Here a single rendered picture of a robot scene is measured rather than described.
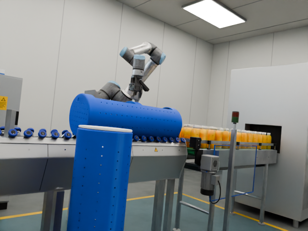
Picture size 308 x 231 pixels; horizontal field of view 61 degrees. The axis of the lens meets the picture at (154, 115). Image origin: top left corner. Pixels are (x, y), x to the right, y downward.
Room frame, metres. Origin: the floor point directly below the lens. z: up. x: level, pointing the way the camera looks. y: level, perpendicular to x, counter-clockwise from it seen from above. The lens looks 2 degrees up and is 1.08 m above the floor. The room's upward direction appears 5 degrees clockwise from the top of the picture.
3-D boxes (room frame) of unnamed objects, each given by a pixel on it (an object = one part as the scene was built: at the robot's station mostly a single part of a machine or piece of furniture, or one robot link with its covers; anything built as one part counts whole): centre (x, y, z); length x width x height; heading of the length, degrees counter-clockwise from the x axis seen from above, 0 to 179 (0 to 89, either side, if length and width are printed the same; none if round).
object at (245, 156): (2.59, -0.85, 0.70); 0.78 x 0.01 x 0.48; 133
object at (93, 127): (1.37, 0.24, 1.03); 0.28 x 0.28 x 0.01
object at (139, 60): (2.03, 0.15, 1.54); 0.10 x 0.09 x 0.12; 2
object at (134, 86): (2.02, 0.16, 1.37); 0.09 x 0.08 x 0.12; 133
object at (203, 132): (2.43, -0.47, 0.99); 0.07 x 0.07 x 0.19
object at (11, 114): (1.45, 0.78, 1.00); 0.10 x 0.04 x 0.15; 43
